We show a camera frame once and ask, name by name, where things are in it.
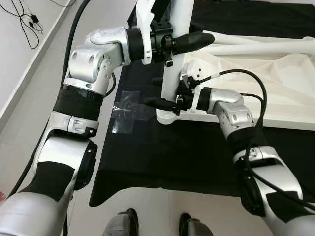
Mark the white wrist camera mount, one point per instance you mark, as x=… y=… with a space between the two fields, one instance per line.
x=144 y=19
x=192 y=73

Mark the white plastic table leg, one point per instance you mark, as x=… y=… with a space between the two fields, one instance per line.
x=266 y=45
x=221 y=36
x=173 y=73

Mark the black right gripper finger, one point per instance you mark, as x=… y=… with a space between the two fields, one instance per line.
x=157 y=102

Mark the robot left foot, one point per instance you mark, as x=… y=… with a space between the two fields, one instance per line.
x=120 y=223

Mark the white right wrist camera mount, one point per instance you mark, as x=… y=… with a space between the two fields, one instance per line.
x=192 y=73

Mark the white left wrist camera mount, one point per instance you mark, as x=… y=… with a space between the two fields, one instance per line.
x=144 y=19

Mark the black power adapter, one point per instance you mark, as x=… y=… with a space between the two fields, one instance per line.
x=34 y=19

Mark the white plastic children table top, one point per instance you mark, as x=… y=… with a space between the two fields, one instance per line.
x=275 y=83

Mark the black tablecloth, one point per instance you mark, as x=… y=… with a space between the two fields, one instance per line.
x=172 y=162

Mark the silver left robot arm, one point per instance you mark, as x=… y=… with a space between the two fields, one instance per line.
x=59 y=157

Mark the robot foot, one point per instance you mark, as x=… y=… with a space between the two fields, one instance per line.
x=197 y=226
x=120 y=223

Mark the clear tape strip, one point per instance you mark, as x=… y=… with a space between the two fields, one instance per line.
x=128 y=113

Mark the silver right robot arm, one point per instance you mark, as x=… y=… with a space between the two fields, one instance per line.
x=280 y=182

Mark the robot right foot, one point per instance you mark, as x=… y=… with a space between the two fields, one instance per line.
x=197 y=226

